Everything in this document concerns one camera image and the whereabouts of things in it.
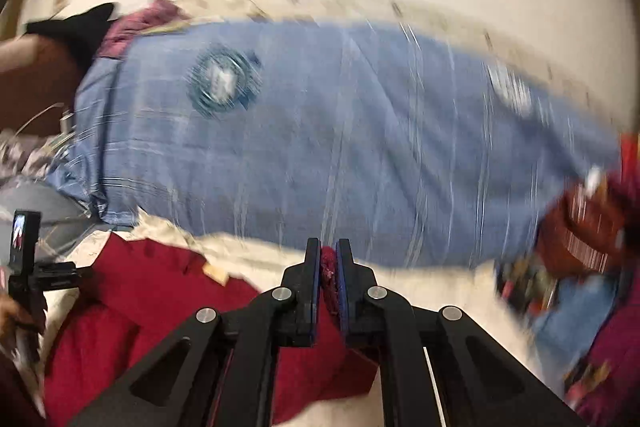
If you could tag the red knit garment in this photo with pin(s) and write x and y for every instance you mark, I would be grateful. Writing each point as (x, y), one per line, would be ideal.
(150, 307)

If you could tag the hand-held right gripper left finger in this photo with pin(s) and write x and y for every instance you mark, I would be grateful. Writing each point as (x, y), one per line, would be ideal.
(311, 292)

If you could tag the grey floral cloth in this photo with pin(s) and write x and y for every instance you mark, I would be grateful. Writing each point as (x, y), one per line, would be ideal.
(25, 157)

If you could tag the light blue cloth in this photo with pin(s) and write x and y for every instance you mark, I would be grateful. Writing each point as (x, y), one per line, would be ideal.
(570, 317)

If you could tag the white charger plug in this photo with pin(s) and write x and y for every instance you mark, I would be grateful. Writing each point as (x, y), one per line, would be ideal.
(66, 119)

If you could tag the multicoloured patterned cloth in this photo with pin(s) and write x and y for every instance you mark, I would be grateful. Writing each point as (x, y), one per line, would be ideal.
(525, 282)

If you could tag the maroon cloth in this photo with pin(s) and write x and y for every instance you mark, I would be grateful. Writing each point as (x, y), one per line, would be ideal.
(130, 29)

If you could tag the person's left hand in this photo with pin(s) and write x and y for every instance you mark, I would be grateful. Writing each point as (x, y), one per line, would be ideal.
(11, 314)

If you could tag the magenta cloth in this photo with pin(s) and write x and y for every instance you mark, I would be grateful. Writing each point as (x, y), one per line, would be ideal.
(615, 357)

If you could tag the blue plaid blanket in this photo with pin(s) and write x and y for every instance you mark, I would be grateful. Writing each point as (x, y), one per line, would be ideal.
(325, 132)

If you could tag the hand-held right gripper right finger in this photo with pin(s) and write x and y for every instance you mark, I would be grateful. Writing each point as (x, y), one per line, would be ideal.
(343, 292)

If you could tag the grey plaid pillow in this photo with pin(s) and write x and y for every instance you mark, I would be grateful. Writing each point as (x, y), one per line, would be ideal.
(35, 203)

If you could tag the rust striped garment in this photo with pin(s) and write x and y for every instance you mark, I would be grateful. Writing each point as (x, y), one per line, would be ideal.
(575, 237)

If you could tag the cream patterned bedsheet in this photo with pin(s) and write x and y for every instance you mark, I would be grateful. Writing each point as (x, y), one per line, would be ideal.
(240, 253)

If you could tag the brown wooden headboard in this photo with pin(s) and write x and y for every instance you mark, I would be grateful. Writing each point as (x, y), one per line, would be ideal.
(35, 77)

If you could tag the black cloth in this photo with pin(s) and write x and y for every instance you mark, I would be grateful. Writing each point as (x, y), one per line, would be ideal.
(75, 34)

